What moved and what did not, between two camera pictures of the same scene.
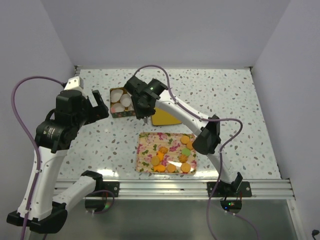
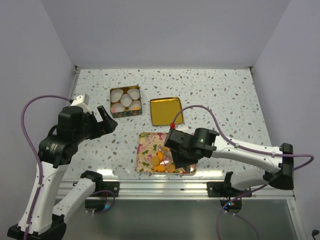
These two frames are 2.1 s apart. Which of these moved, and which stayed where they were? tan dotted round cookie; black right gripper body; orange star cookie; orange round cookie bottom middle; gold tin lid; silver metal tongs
Moved: black right gripper body; silver metal tongs
Stayed: orange round cookie bottom middle; tan dotted round cookie; orange star cookie; gold tin lid
